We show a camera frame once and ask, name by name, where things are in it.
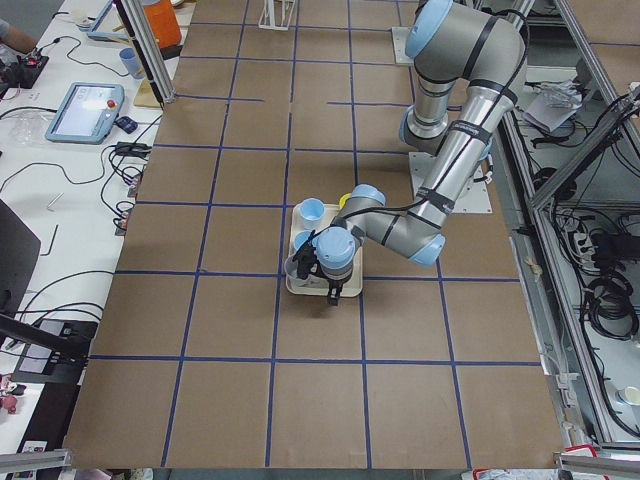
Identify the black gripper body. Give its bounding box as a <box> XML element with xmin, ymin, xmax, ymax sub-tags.
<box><xmin>320</xmin><ymin>267</ymin><xmax>350</xmax><ymax>295</ymax></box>

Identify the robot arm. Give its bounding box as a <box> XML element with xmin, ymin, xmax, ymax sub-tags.
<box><xmin>294</xmin><ymin>1</ymin><xmax>530</xmax><ymax>305</ymax></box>

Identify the grey plastic cup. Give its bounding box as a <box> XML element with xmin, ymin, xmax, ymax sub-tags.
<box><xmin>284</xmin><ymin>255</ymin><xmax>304</xmax><ymax>287</ymax></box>

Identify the light blue cup near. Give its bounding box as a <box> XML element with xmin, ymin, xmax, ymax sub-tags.
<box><xmin>293</xmin><ymin>230</ymin><xmax>317</xmax><ymax>252</ymax></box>

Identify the light blue cup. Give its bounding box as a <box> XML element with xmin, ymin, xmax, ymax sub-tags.
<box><xmin>293</xmin><ymin>230</ymin><xmax>317</xmax><ymax>252</ymax></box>
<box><xmin>299</xmin><ymin>198</ymin><xmax>325</xmax><ymax>230</ymax></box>

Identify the light blue cup far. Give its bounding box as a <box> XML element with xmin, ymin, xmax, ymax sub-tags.
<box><xmin>299</xmin><ymin>198</ymin><xmax>325</xmax><ymax>230</ymax></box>

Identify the yellow plastic cup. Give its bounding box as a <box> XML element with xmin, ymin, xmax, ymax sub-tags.
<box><xmin>338</xmin><ymin>193</ymin><xmax>351</xmax><ymax>209</ymax></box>

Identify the blue cup on desk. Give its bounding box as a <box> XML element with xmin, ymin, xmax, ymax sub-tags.
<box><xmin>119</xmin><ymin>47</ymin><xmax>143</xmax><ymax>79</ymax></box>

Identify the cream plastic tray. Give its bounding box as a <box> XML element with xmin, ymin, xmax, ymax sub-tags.
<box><xmin>286</xmin><ymin>204</ymin><xmax>363</xmax><ymax>298</ymax></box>

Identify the wooden stand base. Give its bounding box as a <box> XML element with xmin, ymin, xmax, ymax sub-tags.
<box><xmin>133</xmin><ymin>78</ymin><xmax>163</xmax><ymax>108</ymax></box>

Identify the teach pendant tablet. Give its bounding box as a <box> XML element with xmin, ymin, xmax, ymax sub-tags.
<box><xmin>45</xmin><ymin>82</ymin><xmax>125</xmax><ymax>145</ymax></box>

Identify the black monitor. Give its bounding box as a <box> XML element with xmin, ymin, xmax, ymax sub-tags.
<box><xmin>0</xmin><ymin>201</ymin><xmax>41</xmax><ymax>317</ymax></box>

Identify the orange container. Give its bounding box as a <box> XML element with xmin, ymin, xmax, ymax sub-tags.
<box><xmin>141</xmin><ymin>0</ymin><xmax>182</xmax><ymax>49</ymax></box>

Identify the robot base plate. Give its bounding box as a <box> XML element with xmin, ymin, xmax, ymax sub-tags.
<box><xmin>408</xmin><ymin>151</ymin><xmax>493</xmax><ymax>215</ymax></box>

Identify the white wire cup rack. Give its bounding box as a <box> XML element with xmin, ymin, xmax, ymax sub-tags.
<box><xmin>258</xmin><ymin>0</ymin><xmax>297</xmax><ymax>31</ymax></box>

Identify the aluminium frame post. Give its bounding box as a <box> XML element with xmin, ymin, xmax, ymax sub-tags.
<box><xmin>114</xmin><ymin>0</ymin><xmax>175</xmax><ymax>107</ymax></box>

